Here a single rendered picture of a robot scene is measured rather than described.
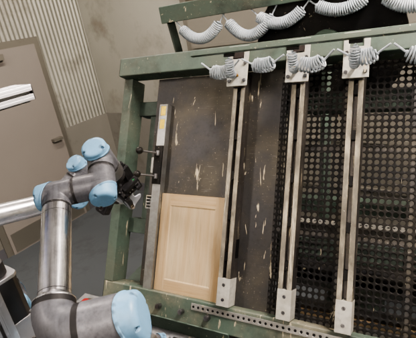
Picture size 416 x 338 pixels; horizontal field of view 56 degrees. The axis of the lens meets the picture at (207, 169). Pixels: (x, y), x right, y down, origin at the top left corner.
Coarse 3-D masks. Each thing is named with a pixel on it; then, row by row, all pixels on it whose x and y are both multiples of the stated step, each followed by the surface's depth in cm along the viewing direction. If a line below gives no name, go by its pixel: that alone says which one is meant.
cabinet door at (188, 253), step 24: (168, 216) 201; (192, 216) 194; (216, 216) 188; (168, 240) 199; (192, 240) 193; (216, 240) 186; (168, 264) 198; (192, 264) 191; (216, 264) 185; (168, 288) 196; (192, 288) 190; (216, 288) 184
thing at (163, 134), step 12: (168, 108) 207; (168, 120) 207; (168, 132) 207; (156, 144) 207; (156, 192) 203; (156, 204) 202; (156, 216) 202; (156, 228) 201; (156, 240) 201; (156, 252) 202; (144, 276) 201
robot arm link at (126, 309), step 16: (80, 304) 84; (96, 304) 83; (112, 304) 82; (128, 304) 82; (144, 304) 89; (80, 320) 81; (96, 320) 81; (112, 320) 81; (128, 320) 81; (144, 320) 86; (80, 336) 80; (96, 336) 80; (112, 336) 80; (128, 336) 81; (144, 336) 83; (160, 336) 120
